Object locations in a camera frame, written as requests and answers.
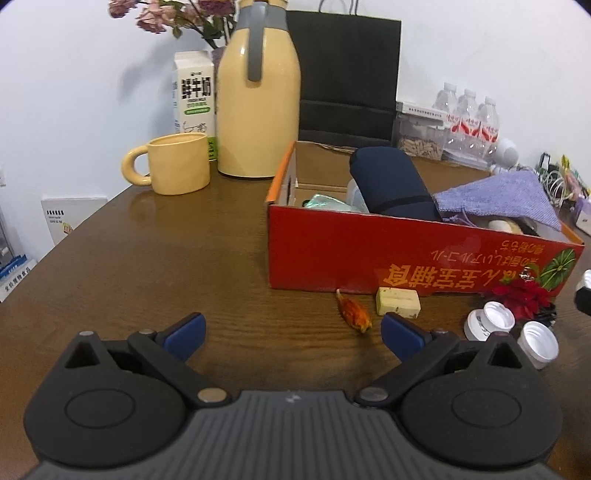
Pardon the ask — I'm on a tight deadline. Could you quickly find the white robot toy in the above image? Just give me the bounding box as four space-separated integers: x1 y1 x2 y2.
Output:
488 138 519 173

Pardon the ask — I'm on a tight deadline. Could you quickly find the beige eraser block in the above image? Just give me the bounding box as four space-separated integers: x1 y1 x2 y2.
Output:
376 287 421 319

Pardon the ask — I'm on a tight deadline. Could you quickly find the left water bottle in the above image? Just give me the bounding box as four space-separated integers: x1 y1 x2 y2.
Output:
433 82 459 135

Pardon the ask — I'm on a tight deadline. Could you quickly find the right water bottle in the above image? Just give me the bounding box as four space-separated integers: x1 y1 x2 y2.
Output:
476 96 500 158

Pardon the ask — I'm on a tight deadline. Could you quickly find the purple cloth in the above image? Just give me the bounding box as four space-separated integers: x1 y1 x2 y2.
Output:
434 170 561 231

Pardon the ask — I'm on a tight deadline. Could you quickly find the middle water bottle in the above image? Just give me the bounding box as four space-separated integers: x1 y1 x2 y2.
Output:
455 89 480 152

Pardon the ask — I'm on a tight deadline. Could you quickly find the milk carton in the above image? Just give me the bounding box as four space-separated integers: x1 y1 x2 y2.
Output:
172 51 217 161

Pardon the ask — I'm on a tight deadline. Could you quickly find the purple tissue box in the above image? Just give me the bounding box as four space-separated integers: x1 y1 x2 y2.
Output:
573 197 591 236

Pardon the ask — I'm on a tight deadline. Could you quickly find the red cardboard box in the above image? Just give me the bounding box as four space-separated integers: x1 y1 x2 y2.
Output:
266 142 585 295

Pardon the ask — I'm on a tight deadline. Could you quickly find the white jar lid back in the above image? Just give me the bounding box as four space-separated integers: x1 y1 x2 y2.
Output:
464 301 515 341

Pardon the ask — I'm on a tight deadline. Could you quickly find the tangle of cables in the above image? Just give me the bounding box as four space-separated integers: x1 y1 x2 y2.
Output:
535 151 588 214

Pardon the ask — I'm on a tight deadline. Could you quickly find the yellow mug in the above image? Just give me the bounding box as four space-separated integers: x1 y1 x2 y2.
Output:
121 133 211 196

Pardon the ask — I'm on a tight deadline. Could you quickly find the dried pink flower bouquet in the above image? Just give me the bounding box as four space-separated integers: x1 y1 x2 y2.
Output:
108 0 238 50

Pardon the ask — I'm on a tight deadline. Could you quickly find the black paper bag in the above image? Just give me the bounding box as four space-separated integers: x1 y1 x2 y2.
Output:
287 10 402 148

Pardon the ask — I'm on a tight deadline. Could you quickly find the yellow thermos jug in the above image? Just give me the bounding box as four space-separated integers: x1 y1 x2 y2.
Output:
216 1 301 178

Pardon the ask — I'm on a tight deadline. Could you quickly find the orange dried leaf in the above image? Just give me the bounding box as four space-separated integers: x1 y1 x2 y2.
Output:
335 290 373 334

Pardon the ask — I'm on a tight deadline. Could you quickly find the yellow plush toy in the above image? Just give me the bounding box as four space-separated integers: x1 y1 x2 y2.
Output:
487 218 523 235

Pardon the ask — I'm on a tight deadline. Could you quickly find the water bottle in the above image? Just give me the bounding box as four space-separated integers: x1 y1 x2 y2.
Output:
455 89 480 152
476 96 500 158
433 82 459 135

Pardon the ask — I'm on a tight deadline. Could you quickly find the clear food container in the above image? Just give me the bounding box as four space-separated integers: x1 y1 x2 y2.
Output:
394 101 447 160

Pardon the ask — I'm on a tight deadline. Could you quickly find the white booklet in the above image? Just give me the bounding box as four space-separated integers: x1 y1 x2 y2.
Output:
41 197 107 245

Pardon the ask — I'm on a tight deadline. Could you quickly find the red fabric flower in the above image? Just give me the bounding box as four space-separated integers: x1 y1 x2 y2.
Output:
490 276 552 320

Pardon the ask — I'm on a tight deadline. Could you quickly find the navy rolled cloth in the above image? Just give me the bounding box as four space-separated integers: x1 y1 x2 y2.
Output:
349 146 442 221

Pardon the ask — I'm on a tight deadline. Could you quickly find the crumpled clear plastic wrap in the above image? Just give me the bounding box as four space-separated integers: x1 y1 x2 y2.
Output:
303 194 361 213

